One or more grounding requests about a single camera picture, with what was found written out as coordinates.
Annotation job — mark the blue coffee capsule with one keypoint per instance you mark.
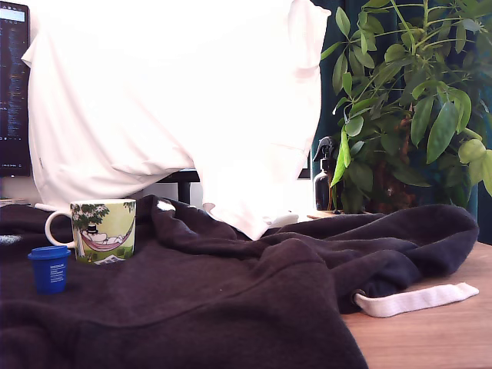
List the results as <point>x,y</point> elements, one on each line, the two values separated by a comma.
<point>50,269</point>

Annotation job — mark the black monitor stand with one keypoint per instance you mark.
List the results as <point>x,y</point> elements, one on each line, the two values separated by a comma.
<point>185,186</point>

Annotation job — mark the dark spray bottle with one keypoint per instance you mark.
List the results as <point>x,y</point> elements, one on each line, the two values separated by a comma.
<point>322,186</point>

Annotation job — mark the wooden board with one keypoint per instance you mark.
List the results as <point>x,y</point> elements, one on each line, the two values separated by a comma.
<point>322,215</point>

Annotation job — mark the white draped cloth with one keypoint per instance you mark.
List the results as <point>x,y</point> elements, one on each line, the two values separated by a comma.
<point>173,96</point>

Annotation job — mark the dark hooded sweatshirt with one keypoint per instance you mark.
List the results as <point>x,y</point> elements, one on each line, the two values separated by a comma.
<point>192,292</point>

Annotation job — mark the green cartoon print mug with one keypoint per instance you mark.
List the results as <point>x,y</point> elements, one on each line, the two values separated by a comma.
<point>111,219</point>

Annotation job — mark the green leafy houseplant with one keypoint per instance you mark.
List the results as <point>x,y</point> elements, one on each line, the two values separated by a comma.
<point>419,115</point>

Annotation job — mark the black computer monitor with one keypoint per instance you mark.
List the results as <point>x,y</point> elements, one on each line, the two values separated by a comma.
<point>13,96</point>

